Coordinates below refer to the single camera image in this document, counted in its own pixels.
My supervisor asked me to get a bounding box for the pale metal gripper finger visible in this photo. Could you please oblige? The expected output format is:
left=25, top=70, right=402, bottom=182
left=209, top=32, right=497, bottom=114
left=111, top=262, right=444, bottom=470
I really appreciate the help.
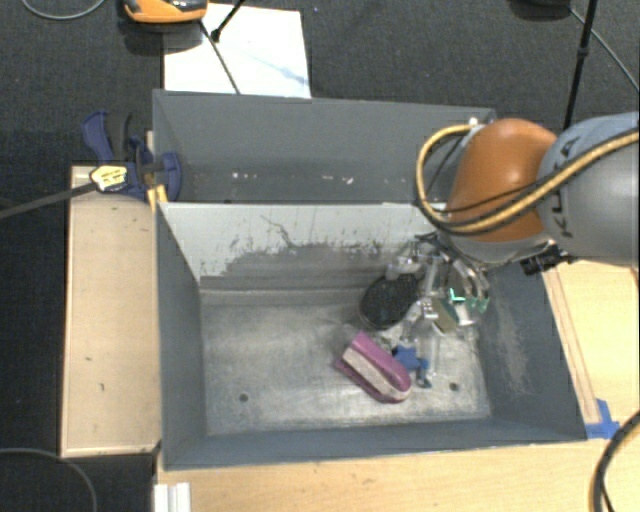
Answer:
left=401, top=313, right=422, bottom=353
left=418, top=301, right=445, bottom=375

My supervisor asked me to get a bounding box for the small blue toy figure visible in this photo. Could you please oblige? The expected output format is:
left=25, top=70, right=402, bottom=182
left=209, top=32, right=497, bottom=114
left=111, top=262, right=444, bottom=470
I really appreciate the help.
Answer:
left=391, top=343, right=434, bottom=390

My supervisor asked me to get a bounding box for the black oval object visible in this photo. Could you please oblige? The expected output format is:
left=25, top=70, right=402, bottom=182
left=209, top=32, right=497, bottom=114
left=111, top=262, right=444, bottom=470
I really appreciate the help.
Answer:
left=358, top=272, right=422, bottom=331

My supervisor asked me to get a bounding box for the purple and white oblong object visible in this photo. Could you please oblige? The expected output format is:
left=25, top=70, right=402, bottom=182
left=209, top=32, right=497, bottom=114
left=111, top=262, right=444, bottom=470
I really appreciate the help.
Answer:
left=333, top=329, right=414, bottom=405

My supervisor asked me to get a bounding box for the grey metal bin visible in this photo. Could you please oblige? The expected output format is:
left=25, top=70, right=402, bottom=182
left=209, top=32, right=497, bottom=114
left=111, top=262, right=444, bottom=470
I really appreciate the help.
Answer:
left=151, top=88, right=589, bottom=472

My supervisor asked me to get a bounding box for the pale wood flat board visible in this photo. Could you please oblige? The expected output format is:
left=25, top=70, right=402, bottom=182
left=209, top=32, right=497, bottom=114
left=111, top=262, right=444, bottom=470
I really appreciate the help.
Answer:
left=59, top=164, right=164, bottom=459

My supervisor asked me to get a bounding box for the black cylinder on white bracket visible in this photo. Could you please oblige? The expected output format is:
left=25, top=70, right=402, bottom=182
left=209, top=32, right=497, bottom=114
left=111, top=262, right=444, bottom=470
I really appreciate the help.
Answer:
left=518, top=245, right=574, bottom=277

